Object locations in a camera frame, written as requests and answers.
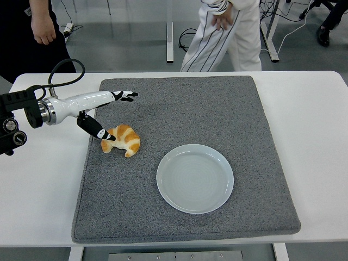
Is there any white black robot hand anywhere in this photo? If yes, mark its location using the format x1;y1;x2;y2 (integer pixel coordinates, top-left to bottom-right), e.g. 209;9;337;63
54;90;139;141

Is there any pale blue round plate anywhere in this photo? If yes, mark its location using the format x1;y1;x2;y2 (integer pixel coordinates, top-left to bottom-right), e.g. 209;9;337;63
156;144;234;215

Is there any black office chair base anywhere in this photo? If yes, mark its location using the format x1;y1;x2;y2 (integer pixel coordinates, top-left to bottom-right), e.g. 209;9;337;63
285;0;339;20

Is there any person's leg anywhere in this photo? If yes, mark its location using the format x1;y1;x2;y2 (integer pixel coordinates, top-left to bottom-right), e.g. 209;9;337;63
316;0;348;47

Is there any white floor cable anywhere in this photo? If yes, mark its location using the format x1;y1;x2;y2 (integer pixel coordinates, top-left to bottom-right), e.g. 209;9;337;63
260;8;310;54

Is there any golden croissant bread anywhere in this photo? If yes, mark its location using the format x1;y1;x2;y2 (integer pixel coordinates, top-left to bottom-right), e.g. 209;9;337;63
100;124;141;158

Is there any person's hand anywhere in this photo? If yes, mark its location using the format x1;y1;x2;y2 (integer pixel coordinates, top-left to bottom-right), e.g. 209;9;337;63
212;1;234;32
30;15;57;45

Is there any grey fabric mat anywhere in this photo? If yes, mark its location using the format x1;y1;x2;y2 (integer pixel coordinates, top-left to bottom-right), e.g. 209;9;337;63
71;75;301;245

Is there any grey metal plate with screws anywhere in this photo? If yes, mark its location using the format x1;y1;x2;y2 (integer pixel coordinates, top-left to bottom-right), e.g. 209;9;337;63
108;250;244;261

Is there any white table leg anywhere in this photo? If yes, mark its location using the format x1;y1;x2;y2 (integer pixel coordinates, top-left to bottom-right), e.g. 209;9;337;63
273;243;289;261
67;246;84;261

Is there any person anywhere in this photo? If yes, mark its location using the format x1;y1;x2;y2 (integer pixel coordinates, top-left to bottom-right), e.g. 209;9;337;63
0;0;77;84
181;0;263;73

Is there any white desk leg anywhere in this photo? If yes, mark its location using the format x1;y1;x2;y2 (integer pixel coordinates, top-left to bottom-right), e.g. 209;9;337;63
165;0;174;64
259;0;281;63

